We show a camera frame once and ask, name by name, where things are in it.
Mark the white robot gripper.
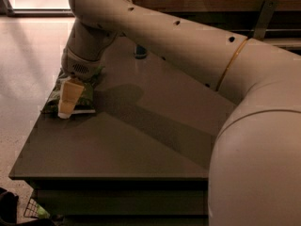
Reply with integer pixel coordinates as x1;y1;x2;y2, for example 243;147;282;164
58;19;118;119

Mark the green jalapeno chip bag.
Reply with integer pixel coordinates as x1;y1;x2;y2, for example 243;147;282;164
41;68;103;119

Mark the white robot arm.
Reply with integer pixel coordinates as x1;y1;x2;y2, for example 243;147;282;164
58;0;301;226

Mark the black bag on floor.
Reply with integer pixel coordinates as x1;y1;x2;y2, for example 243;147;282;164
0;187;55;226

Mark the blue silver energy drink can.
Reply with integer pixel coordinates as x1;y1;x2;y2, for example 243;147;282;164
134;45;148;59

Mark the grey table drawer unit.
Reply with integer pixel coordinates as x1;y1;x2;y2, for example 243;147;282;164
33;180;209;226

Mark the wire basket with green item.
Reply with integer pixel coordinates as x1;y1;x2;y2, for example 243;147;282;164
24;198;50;219

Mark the wooden wall shelf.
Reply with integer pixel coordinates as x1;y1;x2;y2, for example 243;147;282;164
64;0;301;40

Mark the right metal shelf bracket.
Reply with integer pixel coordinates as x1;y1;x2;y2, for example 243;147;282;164
252;0;279;40

